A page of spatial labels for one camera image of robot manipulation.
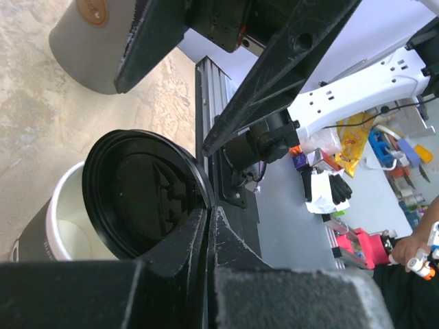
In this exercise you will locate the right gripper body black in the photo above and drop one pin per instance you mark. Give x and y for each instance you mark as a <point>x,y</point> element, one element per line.
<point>230,24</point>

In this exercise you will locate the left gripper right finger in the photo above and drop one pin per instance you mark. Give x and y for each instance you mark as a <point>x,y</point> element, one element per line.
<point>245,292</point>

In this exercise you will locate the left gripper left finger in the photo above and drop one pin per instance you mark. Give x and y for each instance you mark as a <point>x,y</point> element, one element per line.
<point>163,288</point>

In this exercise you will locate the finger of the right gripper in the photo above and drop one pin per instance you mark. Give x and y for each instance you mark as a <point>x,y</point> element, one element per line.
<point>157,27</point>
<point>282,69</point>

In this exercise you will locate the black coffee cup lid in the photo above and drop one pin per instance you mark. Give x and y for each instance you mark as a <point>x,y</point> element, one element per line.
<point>139,187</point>

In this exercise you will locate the dark paper coffee cup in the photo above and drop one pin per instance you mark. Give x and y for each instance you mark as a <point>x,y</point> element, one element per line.
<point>62,230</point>

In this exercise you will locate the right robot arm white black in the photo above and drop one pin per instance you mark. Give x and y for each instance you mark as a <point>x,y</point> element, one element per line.
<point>410,71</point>

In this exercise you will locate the person hand background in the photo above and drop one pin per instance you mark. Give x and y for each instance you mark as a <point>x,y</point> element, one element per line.
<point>407,248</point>

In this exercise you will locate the grey straw holder cup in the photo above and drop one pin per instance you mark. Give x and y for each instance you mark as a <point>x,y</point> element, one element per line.
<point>89,40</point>

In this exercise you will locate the yellow snack bag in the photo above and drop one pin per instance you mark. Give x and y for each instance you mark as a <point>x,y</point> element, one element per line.
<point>353,133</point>

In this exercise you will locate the black gloves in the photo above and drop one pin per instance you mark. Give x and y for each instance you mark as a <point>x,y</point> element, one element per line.
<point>339,190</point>

